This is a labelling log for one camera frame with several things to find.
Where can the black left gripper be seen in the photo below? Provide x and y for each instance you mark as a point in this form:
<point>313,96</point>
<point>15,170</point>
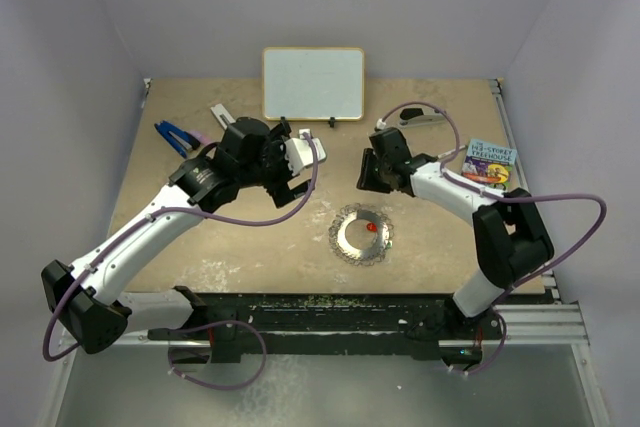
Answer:
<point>280,191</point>

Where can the large metal key ring disc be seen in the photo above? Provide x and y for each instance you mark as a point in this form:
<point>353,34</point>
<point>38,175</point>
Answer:
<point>352,242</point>

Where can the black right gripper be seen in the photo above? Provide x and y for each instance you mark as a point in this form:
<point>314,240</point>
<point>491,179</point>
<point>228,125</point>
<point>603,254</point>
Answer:
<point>366,181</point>

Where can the black grey stapler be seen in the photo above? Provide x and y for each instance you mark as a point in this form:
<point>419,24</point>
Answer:
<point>417,116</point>

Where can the pink eraser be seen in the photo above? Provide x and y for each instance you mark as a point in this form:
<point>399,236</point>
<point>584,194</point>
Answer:
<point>203,139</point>

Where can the blue treehouse book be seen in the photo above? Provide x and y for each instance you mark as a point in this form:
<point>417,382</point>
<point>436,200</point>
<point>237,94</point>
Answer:
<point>489,164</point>

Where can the aluminium frame rail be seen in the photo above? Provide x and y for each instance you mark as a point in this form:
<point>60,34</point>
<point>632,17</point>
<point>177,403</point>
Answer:
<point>525,321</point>

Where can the small whiteboard on stand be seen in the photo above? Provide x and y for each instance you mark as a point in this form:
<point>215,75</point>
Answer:
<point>313,83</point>

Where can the blue stapler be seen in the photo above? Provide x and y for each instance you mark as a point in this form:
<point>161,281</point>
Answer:
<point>181,141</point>

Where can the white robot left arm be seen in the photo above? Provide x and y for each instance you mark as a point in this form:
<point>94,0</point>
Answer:
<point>89,296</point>

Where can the green capped marker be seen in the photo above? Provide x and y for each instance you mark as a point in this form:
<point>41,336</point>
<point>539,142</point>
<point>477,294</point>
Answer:
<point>451,152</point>

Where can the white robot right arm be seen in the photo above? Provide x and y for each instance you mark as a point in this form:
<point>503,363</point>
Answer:
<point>511,240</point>

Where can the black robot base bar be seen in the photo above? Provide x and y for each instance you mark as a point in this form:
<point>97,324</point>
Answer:
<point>420,326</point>

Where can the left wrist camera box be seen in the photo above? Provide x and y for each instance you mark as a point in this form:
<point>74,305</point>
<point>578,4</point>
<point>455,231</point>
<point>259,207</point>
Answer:
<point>301,151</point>

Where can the white staple remover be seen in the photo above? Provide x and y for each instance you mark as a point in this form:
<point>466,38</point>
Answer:
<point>222,115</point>

